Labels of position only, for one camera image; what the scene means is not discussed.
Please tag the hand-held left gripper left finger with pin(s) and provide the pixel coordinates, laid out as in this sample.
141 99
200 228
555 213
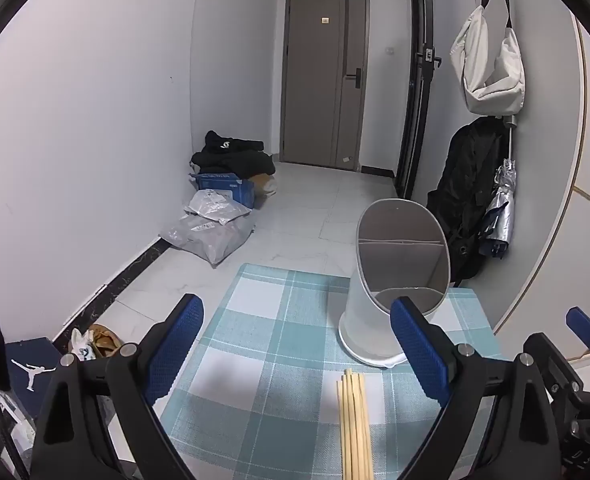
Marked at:
175 347

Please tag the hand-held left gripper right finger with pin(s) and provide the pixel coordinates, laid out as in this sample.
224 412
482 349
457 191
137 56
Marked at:
420 352

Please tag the white utensil holder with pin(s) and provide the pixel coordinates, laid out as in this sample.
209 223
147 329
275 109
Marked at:
365 320

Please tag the bundle of wooden chopsticks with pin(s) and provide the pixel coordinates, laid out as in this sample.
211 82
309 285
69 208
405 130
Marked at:
353 435

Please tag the white shoulder bag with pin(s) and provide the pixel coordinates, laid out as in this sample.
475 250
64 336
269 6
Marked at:
490 95

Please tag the brown shoes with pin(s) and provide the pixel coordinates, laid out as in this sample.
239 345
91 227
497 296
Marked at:
105 340

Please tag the white crumpled cloth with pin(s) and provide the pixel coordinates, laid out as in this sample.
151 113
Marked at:
81 345

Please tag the blue plaid table mat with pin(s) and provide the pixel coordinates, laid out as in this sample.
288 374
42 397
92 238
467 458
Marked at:
275 335

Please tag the grey plastic bag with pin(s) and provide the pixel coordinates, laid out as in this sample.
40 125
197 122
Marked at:
210 242

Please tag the white cabinet with gold trim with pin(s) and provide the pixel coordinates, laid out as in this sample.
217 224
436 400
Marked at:
555 185

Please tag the silver folding umbrella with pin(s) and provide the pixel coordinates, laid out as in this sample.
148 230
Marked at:
502 205

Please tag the dark blue shoe box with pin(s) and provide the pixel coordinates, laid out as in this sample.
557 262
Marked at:
30 365

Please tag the white plastic bag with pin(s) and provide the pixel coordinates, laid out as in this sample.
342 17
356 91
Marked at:
210 205

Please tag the blue cardboard box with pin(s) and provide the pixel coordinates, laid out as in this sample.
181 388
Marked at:
225 185

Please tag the black backpack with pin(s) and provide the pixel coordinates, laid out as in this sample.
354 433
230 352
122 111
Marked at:
465 185

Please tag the brown cardboard box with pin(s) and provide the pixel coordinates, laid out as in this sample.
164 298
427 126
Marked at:
264 183

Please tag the black clothes pile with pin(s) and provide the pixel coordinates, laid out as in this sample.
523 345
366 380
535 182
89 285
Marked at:
235 160

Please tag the grey-brown entrance door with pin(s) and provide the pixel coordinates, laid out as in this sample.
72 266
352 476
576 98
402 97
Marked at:
315 85

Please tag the black sliding door latch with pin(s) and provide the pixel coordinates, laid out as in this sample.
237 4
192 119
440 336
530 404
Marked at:
429 56

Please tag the black sliding door frame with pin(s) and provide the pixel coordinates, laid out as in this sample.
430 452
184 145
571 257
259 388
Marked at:
420 125

